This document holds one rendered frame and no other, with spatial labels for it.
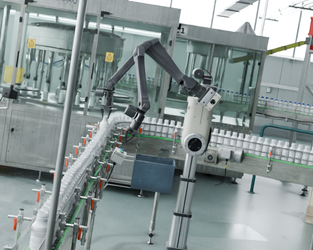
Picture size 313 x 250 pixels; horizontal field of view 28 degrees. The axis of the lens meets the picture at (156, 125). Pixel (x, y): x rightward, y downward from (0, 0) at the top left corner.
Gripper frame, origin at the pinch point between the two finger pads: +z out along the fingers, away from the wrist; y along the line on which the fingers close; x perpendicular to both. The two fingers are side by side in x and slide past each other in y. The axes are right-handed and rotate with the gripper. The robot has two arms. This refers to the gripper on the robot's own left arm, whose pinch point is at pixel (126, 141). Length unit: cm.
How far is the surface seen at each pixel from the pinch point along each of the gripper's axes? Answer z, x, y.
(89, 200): 14, -4, 122
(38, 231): 15, -15, 188
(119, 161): 12.6, 2.7, 3.7
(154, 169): 19, 30, -74
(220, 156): -7, 84, -167
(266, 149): -33, 117, -170
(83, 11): -55, -32, 217
